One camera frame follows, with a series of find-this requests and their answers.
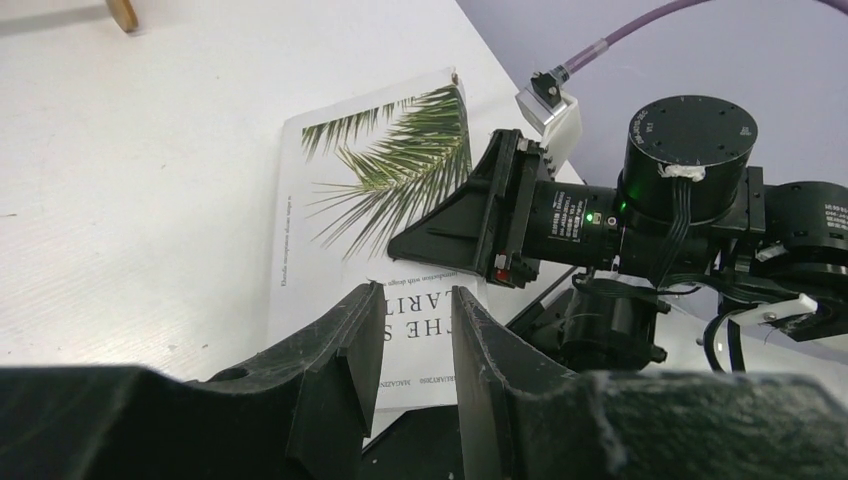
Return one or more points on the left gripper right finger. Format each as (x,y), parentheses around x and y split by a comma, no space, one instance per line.
(524,416)

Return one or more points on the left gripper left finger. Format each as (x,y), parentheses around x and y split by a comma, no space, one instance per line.
(299,409)

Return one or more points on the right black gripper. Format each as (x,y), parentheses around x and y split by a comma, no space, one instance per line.
(510,215)

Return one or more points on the white palm leaf book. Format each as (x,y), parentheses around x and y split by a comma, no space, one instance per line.
(353,175)

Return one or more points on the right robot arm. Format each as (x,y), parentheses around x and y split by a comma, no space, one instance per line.
(688,211)

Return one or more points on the wooden book rack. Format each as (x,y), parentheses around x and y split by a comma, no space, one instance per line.
(124,15)

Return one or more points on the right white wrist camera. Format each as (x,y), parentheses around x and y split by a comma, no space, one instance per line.
(554,114)

